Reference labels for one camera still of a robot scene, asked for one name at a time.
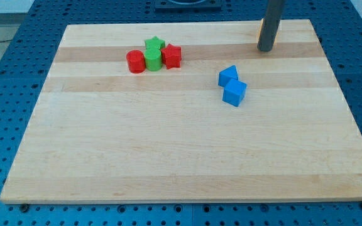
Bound red star block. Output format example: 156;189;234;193
161;44;182;69

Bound green star block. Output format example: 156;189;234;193
145;36;165;50

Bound yellow hexagon block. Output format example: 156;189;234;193
256;18;264;44

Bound blue cube block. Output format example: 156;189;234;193
222;79;247;107

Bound green cylinder block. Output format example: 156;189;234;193
144;48;162;72

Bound blue triangle block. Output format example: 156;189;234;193
218;65;239;87

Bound red cylinder block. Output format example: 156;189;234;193
126;50;146;73

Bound light wooden board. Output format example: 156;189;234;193
0;19;362;204

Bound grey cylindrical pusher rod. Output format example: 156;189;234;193
257;0;285;52

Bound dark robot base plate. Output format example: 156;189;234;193
154;0;222;11

